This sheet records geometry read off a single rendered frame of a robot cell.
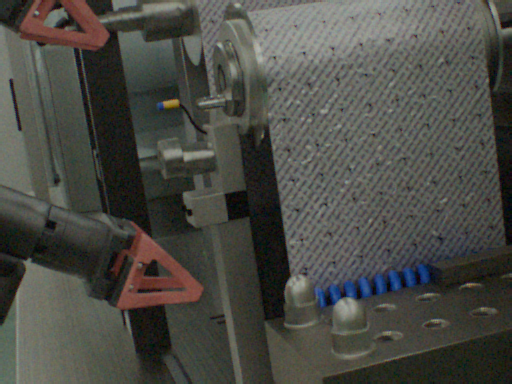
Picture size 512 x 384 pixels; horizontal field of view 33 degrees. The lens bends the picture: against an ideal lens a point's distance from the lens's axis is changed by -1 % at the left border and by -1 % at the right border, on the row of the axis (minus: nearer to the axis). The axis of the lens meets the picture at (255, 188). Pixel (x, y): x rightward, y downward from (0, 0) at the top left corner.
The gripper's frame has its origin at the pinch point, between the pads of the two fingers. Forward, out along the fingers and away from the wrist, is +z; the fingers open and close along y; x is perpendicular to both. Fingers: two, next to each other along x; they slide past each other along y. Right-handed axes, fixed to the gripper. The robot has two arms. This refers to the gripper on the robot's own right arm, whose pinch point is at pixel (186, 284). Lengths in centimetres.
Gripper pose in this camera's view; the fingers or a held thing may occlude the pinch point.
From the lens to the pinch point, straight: 82.8
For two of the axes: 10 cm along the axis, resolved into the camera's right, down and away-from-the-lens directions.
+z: 8.9, 3.5, 2.9
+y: 2.7, 1.1, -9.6
